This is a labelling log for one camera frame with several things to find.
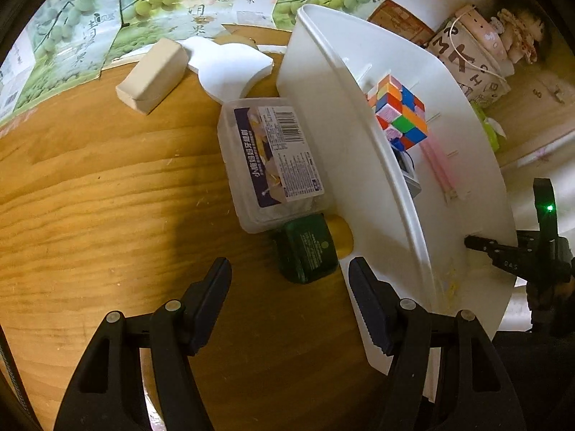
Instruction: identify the green bottle with gold cap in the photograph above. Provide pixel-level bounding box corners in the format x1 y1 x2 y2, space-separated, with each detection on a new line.
272 213 354 284

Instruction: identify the white plastic storage bin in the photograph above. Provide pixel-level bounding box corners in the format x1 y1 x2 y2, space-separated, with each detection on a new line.
275 3 519 403

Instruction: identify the white cloud-shaped board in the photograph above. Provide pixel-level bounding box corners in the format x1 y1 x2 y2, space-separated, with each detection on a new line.
179 36 274 104

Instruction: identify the pink round box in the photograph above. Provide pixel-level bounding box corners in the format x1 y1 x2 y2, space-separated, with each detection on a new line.
455 5 508 61

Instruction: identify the beige rectangular eraser block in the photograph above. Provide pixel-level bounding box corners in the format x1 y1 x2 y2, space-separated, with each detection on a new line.
116 38 189 115

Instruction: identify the brown haired doll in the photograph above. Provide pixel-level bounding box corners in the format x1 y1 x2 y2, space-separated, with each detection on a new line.
494 0 552 64

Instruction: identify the multicolour puzzle cube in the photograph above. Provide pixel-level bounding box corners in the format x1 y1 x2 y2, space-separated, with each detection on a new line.
365 74 428 152

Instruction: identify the letter print canvas bag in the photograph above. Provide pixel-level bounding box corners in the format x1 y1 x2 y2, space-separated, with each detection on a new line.
426 16 511 107

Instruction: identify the green grape printed cardboard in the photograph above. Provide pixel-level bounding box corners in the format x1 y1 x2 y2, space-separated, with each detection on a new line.
1 0 386 122

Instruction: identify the clear floss pick box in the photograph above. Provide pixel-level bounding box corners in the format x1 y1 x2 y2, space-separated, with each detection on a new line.
217 97 332 233

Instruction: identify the brown printed cardboard piece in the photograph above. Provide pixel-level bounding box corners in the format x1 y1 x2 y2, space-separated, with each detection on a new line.
368 0 435 46

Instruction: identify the green tissue pack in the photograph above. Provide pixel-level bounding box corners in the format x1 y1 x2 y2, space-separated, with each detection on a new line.
470 100 507 153

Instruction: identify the white children's digital camera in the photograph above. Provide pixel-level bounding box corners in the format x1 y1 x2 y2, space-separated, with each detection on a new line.
391 140 422 199

